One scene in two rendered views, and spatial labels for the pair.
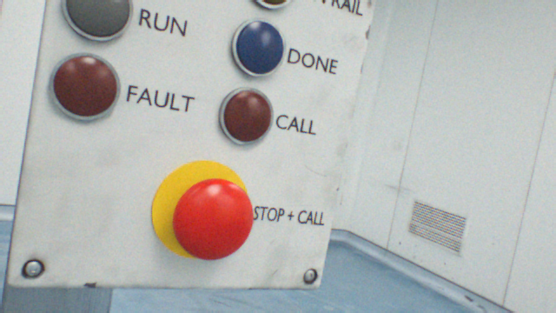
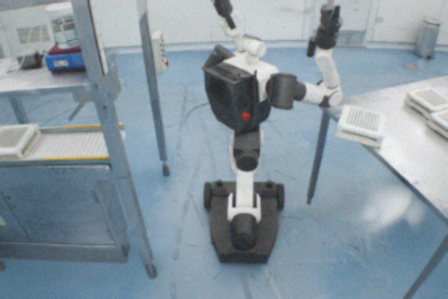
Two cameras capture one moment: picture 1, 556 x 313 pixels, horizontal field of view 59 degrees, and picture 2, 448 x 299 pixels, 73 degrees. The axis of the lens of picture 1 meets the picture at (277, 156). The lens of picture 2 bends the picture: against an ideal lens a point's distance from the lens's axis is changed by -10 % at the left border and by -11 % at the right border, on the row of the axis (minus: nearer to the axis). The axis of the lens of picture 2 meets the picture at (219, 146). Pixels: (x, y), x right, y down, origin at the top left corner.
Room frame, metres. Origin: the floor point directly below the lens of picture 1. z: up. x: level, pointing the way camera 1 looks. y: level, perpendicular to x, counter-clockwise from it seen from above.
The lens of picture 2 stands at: (-1.05, 1.80, 1.89)
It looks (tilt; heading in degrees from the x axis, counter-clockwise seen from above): 38 degrees down; 297
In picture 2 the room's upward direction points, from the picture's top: 2 degrees counter-clockwise
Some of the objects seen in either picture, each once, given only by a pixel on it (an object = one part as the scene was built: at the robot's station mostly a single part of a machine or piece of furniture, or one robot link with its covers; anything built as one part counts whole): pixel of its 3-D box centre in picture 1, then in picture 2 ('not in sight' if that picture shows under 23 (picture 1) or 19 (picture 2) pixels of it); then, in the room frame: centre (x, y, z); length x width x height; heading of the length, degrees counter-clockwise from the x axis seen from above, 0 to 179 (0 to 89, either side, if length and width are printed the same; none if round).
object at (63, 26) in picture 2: not in sight; (67, 21); (0.10, 0.88, 1.54); 0.15 x 0.15 x 0.19
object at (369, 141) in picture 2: not in sight; (361, 128); (-1.08, 0.16, 0.88); 0.24 x 0.24 x 0.02; 89
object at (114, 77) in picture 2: not in sight; (94, 78); (0.13, 0.79, 1.22); 0.22 x 0.11 x 0.20; 27
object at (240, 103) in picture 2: not in sight; (242, 92); (-0.51, 0.48, 1.13); 0.34 x 0.30 x 0.36; 157
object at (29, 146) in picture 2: not in sight; (12, 146); (0.52, 1.13, 0.93); 0.24 x 0.24 x 0.02; 27
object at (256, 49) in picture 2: not in sight; (253, 49); (-0.54, 0.43, 1.33); 0.10 x 0.07 x 0.09; 157
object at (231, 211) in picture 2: not in sight; (244, 207); (-0.52, 0.44, 0.28); 0.21 x 0.20 x 0.13; 113
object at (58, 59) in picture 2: not in sight; (75, 51); (0.11, 0.87, 1.40); 0.21 x 0.20 x 0.09; 117
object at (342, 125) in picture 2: not in sight; (362, 121); (-1.08, 0.16, 0.93); 0.25 x 0.24 x 0.02; 89
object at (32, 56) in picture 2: not in sight; (30, 57); (0.32, 0.97, 1.39); 0.12 x 0.07 x 0.06; 27
